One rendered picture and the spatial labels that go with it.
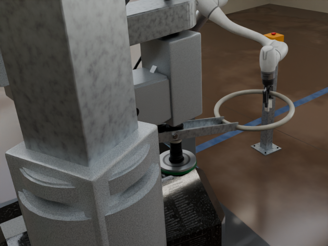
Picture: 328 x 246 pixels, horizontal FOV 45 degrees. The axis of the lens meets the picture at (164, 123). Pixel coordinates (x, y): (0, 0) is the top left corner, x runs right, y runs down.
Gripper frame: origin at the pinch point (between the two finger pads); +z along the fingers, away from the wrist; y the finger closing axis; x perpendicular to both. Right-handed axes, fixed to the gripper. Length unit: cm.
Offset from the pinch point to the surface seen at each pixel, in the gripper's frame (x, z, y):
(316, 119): -8, 95, -148
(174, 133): -12, -29, 91
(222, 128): -3, -15, 58
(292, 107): 21.5, -10.8, 15.8
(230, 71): -151, 97, -235
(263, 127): 14.2, -10.2, 42.3
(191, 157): -11, -7, 81
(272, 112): -26, 49, -71
